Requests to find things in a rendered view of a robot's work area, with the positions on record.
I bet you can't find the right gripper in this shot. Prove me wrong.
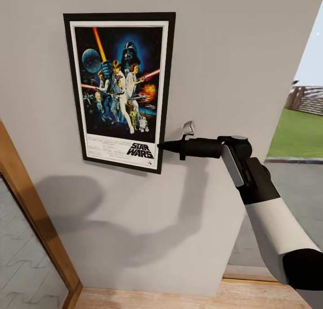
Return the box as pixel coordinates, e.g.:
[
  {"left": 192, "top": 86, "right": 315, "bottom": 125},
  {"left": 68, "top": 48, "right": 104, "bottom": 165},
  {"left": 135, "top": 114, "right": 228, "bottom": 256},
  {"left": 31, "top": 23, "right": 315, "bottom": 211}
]
[{"left": 157, "top": 134, "right": 208, "bottom": 160}]

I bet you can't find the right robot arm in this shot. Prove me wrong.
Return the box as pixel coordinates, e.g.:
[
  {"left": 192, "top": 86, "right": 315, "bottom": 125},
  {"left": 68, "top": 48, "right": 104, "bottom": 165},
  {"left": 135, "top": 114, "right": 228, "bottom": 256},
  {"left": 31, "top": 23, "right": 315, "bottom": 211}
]
[{"left": 157, "top": 120, "right": 323, "bottom": 309}]

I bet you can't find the poster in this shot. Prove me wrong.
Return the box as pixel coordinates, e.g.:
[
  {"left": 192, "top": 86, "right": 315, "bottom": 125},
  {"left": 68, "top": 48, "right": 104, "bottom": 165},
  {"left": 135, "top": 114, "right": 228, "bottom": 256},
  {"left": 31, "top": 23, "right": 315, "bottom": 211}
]
[{"left": 63, "top": 12, "right": 177, "bottom": 174}]

